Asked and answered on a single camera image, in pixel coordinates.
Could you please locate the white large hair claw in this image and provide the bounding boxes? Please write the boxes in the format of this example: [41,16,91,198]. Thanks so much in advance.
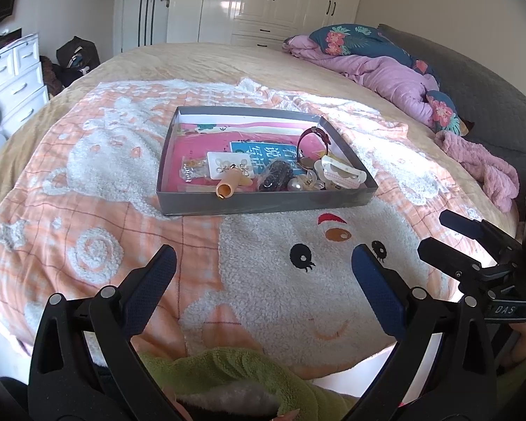
[314,155,367,189]

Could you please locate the translucent small hair claw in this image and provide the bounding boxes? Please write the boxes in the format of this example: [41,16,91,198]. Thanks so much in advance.
[287,170,325,192]

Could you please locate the clear bag of earrings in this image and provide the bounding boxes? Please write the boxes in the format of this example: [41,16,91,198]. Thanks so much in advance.
[179,157,210,182]

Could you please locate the bag of dark beads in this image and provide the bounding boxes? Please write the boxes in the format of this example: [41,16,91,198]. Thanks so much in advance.
[257,160,294,192]

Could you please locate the beige spiral hair tie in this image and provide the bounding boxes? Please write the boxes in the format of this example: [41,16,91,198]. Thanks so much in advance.
[214,170,254,201]

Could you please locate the white earring card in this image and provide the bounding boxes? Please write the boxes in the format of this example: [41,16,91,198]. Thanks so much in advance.
[206,151,255,180]

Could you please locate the right hand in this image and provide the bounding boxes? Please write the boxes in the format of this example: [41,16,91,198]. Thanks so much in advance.
[502,322,526,367]

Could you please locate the pink knitted blanket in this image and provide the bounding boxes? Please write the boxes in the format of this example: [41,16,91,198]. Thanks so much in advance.
[434,130,520,213]

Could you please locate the dark grey headboard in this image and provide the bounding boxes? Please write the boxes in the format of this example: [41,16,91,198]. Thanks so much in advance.
[378,24,526,177]

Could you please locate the green fluffy sleeve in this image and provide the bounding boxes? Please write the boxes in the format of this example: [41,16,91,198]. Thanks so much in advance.
[139,347,358,420]

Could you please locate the purple floral duvet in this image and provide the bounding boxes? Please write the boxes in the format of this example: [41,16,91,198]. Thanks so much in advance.
[282,24,473,136]

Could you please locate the pink white fluffy blanket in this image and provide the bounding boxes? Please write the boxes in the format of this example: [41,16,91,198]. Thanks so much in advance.
[0,79,517,378]

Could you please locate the grey shallow cardboard box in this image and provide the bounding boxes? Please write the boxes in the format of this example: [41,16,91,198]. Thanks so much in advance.
[156,106,378,216]

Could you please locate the pink book with blue label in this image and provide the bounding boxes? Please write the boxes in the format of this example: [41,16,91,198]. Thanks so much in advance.
[162,122,310,192]

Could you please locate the beige bed cover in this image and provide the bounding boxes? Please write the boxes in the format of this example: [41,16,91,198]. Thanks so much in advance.
[0,43,519,234]

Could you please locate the white drawer chest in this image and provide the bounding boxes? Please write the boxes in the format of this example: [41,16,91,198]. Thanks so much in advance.
[0,33,49,139]

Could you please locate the black bag on floor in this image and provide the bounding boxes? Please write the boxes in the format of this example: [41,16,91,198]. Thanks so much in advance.
[54,36,100,87]

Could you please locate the white glossy wardrobe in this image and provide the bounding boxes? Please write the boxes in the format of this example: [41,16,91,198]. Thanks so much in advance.
[167,0,360,49]

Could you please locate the white door with bags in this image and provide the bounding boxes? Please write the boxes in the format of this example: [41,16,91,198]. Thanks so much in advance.
[113,0,170,54]

